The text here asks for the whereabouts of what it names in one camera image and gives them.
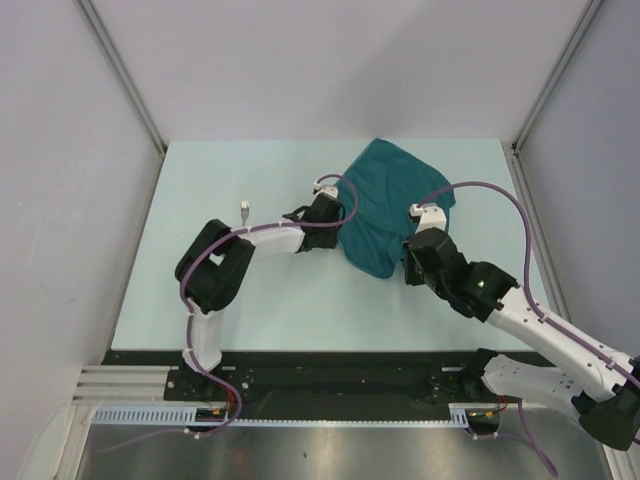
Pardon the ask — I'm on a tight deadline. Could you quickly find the teal cloth napkin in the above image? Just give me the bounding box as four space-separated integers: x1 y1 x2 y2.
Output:
336 139 450 279

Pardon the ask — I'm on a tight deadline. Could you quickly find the silver metal fork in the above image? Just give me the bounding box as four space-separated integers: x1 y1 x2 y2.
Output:
240 200 250 226

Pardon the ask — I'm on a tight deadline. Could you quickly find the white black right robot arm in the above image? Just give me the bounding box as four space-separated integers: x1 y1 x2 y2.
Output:
404 228 639 451

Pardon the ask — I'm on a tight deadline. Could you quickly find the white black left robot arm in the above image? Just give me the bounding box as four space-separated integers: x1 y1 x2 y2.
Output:
175 187 346 400

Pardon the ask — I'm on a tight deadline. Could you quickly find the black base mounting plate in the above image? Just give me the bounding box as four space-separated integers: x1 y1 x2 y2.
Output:
101 350 503 404

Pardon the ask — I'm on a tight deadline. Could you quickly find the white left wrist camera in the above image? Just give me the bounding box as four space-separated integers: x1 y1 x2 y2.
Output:
312 182 339 199

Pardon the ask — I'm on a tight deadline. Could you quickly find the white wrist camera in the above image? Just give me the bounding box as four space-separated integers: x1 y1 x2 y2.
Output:
312 182 339 199
408 203 447 234

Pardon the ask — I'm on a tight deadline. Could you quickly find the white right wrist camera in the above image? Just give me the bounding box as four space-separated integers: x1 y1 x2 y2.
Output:
408 203 447 234

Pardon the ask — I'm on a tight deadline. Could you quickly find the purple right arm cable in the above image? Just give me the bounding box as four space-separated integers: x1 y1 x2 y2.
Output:
418 181 640 476

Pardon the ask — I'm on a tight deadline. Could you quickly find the right aluminium corner post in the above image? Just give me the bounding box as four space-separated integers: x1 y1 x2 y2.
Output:
510 0 607 154

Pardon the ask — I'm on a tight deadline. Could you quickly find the aluminium corner post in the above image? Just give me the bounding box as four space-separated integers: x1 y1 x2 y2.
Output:
73 0 168 158
510 0 607 154

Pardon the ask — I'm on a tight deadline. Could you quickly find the white slotted cable duct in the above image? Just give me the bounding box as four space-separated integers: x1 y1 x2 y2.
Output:
92 403 471 427

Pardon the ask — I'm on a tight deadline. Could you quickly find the aluminium frame rail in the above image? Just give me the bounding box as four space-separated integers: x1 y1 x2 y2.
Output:
502 142 639 479

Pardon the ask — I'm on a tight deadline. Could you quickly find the left aluminium corner post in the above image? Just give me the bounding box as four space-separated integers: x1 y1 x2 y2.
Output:
73 0 168 158

